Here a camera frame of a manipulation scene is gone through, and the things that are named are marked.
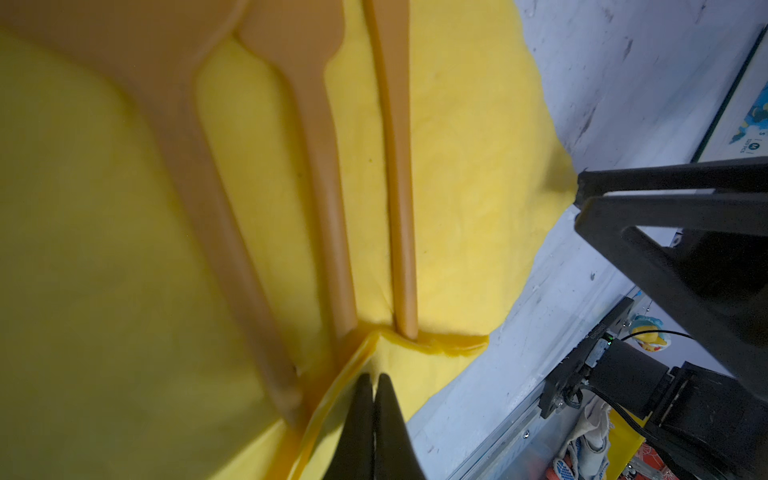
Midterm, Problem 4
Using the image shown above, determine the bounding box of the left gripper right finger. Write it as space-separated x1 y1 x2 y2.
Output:
374 374 426 480

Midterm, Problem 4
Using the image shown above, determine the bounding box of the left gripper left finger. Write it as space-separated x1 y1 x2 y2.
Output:
324 373 374 480

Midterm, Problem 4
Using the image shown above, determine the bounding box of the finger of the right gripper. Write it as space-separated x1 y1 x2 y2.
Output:
575 157 767 207
574 190 768 361

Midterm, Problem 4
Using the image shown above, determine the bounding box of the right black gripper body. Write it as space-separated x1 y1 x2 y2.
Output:
623 226 767 400

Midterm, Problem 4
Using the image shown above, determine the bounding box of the yellow paper napkin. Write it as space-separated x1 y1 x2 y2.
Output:
1 1 576 479

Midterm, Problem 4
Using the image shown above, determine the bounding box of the orange plastic spoon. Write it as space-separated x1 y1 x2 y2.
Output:
1 1 307 429

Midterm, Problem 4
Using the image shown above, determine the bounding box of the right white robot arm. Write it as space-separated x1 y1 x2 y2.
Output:
539 157 767 479

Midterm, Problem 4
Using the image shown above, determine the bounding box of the colourful small carton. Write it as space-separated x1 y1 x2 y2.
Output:
692 26 767 163

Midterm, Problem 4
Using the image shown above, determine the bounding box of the small yellow toy figure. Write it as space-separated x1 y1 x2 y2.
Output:
628 315 672 353

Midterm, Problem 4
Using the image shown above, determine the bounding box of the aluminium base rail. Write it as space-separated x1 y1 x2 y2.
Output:
446 296 637 480

